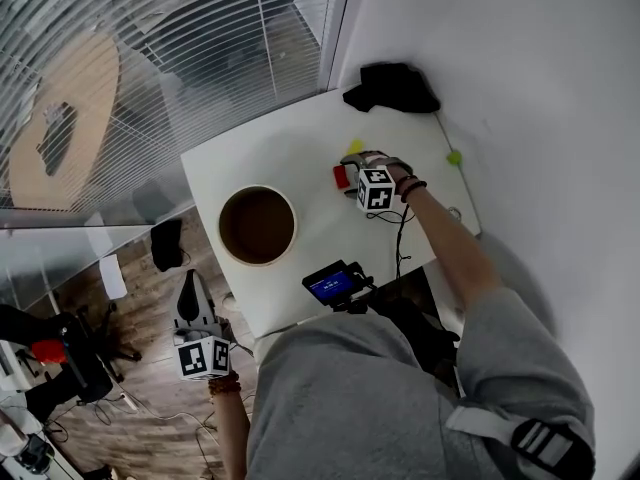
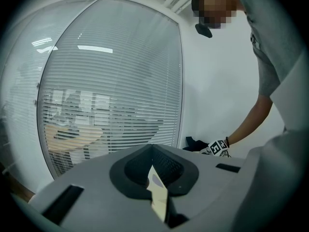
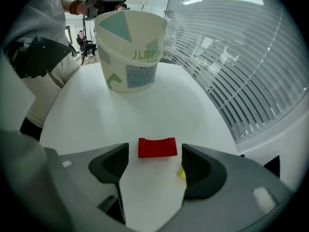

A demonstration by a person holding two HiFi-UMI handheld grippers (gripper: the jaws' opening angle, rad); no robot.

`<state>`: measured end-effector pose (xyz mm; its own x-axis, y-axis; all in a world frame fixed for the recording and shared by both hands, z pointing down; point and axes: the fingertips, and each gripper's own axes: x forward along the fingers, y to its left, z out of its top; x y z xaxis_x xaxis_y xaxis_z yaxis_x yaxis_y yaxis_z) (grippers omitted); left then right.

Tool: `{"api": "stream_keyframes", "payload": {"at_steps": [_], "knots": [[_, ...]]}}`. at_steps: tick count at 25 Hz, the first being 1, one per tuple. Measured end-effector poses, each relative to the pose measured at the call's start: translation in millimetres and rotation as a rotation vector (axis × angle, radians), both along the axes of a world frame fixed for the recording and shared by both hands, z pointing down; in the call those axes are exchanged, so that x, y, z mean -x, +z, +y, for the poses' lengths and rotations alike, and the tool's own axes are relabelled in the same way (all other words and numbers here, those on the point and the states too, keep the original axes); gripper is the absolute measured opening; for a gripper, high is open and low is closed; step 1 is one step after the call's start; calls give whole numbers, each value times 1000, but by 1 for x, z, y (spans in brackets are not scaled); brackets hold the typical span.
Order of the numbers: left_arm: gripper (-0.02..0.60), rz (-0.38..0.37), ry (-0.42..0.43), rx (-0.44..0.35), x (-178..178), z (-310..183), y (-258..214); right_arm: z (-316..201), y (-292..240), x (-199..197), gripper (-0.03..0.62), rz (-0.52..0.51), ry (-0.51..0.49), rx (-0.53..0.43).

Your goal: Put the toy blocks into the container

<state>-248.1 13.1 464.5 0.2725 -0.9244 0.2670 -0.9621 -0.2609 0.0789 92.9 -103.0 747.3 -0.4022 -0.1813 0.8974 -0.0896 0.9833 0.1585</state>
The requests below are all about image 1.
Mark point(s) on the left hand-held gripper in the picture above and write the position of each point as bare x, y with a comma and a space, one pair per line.
200, 358

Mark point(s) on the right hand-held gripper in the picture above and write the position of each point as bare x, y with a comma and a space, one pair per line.
375, 190

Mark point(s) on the red block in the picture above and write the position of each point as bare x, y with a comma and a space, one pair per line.
341, 177

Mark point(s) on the yellow block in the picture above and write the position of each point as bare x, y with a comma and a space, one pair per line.
356, 146

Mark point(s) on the green block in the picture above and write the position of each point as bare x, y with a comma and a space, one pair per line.
454, 157

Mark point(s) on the person's left forearm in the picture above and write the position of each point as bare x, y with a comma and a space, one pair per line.
232, 433

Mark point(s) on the person's right forearm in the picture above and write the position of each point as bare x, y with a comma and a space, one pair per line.
450, 248

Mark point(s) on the person's right hand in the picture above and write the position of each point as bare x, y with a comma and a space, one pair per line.
401, 169

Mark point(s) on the black wrist band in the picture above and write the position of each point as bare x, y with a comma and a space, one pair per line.
414, 185

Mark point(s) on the black bag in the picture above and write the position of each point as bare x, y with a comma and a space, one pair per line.
166, 245

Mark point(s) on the black cloth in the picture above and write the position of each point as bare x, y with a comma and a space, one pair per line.
395, 88

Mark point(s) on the white round bucket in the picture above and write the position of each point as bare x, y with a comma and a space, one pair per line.
257, 225

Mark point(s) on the black phone with blue screen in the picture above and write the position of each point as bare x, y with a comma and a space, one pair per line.
330, 283

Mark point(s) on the white power strip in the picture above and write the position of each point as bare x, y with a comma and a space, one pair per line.
128, 401

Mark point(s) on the black swivel office chair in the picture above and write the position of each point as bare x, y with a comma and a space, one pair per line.
85, 368

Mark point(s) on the red object on chair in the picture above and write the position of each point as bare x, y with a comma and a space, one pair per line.
49, 352

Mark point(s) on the person's grey sweatshirt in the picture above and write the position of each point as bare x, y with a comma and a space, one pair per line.
350, 393

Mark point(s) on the black meeting room chairs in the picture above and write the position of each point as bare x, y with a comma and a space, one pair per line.
225, 23

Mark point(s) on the black gear pile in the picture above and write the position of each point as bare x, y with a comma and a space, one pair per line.
35, 455

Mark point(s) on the round wooden meeting table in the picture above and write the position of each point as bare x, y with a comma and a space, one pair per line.
95, 93

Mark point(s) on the white window blinds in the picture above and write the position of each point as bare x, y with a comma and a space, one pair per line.
150, 43

